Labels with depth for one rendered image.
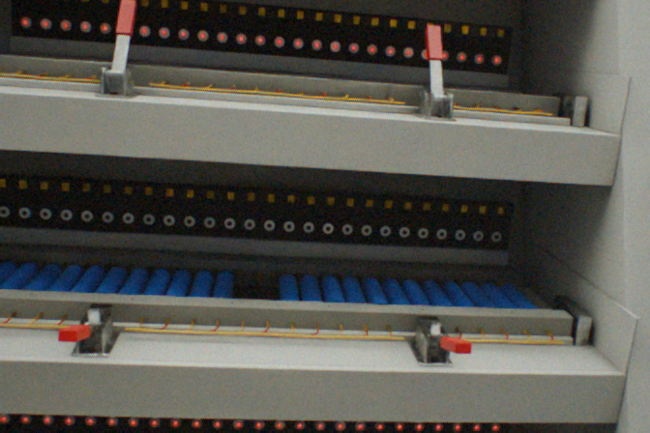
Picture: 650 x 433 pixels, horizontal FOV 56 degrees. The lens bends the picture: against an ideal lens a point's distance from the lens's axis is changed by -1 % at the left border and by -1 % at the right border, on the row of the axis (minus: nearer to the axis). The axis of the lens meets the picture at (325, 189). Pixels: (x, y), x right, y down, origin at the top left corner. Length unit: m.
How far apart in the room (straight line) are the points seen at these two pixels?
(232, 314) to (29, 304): 0.16
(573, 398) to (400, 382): 0.15
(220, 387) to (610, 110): 0.40
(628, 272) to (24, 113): 0.50
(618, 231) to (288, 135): 0.29
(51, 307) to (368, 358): 0.26
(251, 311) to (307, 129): 0.16
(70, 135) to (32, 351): 0.17
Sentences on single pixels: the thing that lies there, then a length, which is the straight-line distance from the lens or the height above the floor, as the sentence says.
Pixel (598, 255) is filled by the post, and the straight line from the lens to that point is 0.61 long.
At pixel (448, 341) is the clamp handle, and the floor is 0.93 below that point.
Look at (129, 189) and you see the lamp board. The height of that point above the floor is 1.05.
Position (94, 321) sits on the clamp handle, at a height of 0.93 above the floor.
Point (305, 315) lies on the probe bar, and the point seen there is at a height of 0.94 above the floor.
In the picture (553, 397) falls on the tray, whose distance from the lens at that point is 0.56.
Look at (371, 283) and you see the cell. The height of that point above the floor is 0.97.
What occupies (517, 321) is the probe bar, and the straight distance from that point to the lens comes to 0.58.
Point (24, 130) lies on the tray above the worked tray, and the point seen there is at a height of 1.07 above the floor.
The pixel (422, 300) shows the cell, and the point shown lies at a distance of 0.59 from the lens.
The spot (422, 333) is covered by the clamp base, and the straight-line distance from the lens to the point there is 0.52.
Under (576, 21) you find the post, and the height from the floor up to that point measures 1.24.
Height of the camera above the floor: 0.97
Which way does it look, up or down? 8 degrees up
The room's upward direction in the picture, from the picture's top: 2 degrees clockwise
